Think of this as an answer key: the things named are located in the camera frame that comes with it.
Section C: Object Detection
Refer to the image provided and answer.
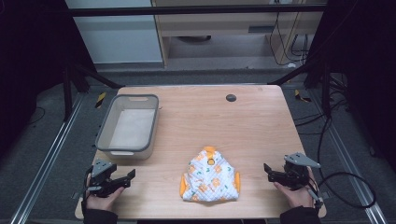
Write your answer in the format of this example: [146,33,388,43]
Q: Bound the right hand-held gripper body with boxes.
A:
[281,151,322,191]

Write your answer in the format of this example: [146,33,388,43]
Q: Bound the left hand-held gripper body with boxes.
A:
[85,158,119,199]

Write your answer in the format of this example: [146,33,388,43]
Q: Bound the white basket with grey rim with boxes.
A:
[94,93,160,161]

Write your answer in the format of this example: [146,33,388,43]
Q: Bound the white orange print baby garment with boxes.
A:
[178,146,242,203]

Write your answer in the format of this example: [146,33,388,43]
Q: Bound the person's right hand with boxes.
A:
[273,167,318,209]

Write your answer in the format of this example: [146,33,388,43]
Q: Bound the person's left hand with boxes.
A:
[85,186,126,213]

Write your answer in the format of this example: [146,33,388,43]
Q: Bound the yellow black floor tape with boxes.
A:
[293,89,313,104]
[94,91,107,109]

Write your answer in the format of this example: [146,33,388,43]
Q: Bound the black metal stand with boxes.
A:
[61,62,126,123]
[268,61,333,119]

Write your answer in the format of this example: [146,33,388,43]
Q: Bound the dark curtain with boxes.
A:
[0,0,97,153]
[306,0,396,175]

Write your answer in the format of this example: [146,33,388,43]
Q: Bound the white cabinet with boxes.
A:
[64,0,164,65]

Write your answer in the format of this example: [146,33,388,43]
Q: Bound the light wooden desk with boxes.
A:
[150,0,329,68]

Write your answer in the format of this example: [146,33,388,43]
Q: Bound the aluminium floor rail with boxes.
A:
[309,89,388,224]
[9,92,87,224]

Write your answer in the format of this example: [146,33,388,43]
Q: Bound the black floor cables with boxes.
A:
[293,74,353,136]

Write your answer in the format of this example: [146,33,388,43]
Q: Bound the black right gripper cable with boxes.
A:
[306,116,378,210]

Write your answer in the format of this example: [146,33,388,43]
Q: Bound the black hanging desk cables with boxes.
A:
[268,0,313,67]

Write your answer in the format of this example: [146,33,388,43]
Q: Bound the black horizontal frame bar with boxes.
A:
[66,5,329,17]

